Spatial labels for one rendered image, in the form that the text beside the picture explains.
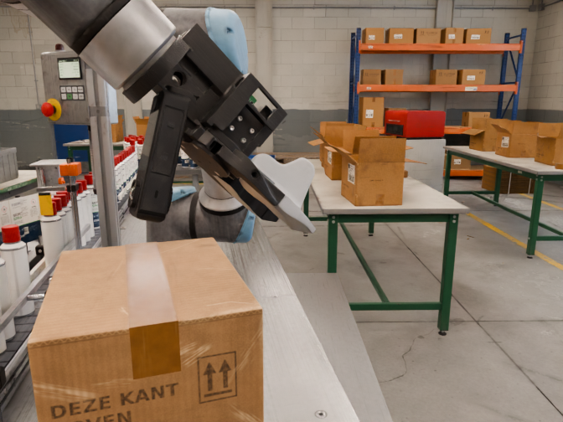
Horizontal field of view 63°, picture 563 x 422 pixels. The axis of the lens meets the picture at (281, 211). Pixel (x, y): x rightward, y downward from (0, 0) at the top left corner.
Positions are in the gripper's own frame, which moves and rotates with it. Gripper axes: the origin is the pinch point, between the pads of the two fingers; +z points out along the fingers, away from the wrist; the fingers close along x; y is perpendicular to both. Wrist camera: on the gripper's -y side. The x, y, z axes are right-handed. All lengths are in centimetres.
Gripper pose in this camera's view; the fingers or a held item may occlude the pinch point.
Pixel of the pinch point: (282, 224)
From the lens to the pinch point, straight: 48.6
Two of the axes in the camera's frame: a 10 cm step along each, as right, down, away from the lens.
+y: 6.1, -7.7, 2.2
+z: 6.4, 6.3, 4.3
